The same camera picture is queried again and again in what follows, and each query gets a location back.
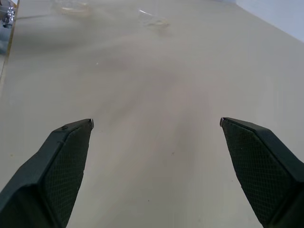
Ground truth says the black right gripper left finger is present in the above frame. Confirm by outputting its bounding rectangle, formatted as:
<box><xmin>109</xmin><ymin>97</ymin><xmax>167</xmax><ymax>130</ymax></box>
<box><xmin>0</xmin><ymin>118</ymin><xmax>95</xmax><ymax>228</ymax></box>

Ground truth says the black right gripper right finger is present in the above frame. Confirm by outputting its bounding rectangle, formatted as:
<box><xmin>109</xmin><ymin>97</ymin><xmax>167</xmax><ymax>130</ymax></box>
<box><xmin>219</xmin><ymin>116</ymin><xmax>304</xmax><ymax>228</ymax></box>

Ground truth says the shiny silver metal object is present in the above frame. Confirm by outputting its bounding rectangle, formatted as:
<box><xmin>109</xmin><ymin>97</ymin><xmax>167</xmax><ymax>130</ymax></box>
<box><xmin>0</xmin><ymin>0</ymin><xmax>17</xmax><ymax>29</ymax></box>

